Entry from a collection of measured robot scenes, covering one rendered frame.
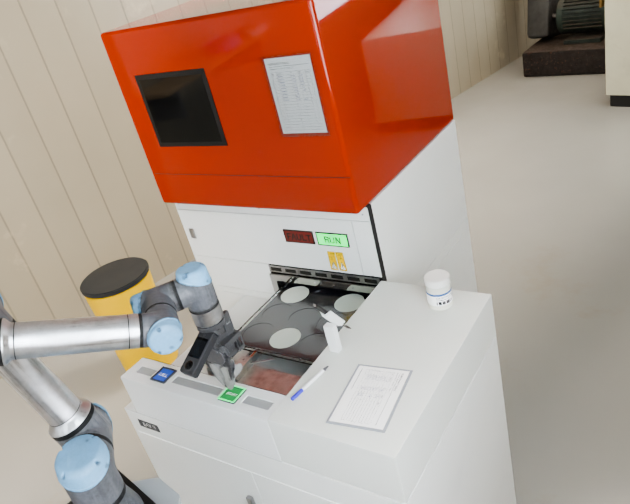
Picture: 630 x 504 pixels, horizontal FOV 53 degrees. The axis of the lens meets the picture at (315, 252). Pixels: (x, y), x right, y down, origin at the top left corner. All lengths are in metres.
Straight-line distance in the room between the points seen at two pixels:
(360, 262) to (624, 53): 4.18
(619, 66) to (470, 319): 4.34
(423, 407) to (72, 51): 3.25
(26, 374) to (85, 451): 0.22
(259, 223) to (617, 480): 1.57
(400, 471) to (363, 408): 0.18
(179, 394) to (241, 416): 0.22
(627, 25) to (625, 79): 0.43
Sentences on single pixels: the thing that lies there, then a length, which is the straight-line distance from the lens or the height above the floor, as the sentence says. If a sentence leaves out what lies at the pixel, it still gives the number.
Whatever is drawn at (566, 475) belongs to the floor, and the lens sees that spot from 2.64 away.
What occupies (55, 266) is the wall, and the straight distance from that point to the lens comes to 4.25.
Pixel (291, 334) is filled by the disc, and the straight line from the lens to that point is 1.95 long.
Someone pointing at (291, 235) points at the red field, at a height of 1.10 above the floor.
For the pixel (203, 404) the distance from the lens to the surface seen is 1.73.
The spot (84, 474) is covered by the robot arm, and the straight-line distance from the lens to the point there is 1.55.
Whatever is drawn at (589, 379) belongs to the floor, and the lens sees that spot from 3.01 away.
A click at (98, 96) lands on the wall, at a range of 4.25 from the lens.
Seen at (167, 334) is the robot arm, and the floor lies 1.31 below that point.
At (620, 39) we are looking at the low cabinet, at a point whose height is 0.56.
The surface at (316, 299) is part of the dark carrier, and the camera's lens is 2.08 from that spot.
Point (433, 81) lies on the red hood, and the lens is 2.25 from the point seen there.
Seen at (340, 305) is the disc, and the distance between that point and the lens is 2.02.
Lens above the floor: 2.00
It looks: 28 degrees down
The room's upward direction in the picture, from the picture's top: 15 degrees counter-clockwise
